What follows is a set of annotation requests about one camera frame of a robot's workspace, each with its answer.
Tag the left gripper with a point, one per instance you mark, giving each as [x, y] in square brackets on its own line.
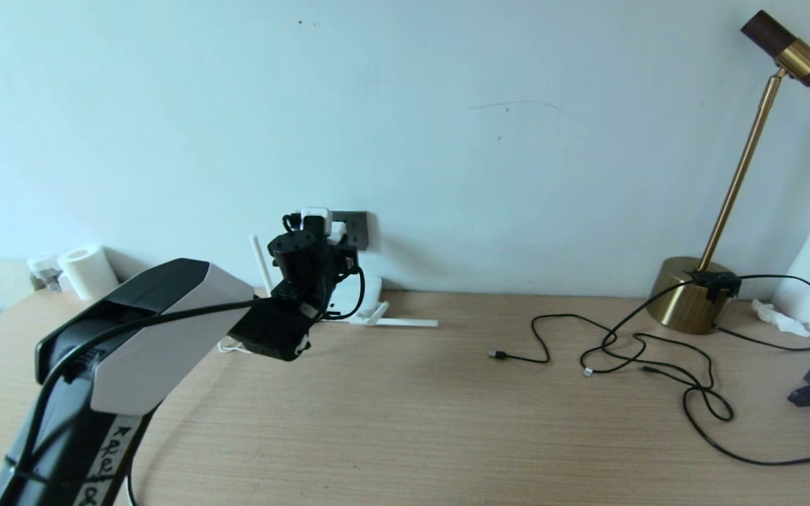
[331, 274]

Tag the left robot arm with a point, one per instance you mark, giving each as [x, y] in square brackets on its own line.
[159, 337]

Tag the white router with antennas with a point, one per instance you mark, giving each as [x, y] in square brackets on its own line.
[370, 292]

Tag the white power adapter plug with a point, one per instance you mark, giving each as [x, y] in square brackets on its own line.
[315, 216]

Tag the white toilet paper roll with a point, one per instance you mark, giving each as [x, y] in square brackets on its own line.
[88, 270]

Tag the small clear jar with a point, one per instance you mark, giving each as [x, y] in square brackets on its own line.
[44, 273]

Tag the brass desk lamp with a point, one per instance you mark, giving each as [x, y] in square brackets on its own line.
[679, 302]

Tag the crumpled white tissue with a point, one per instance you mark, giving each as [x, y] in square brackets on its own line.
[781, 320]

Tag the grey wall socket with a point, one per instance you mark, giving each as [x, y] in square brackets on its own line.
[358, 233]

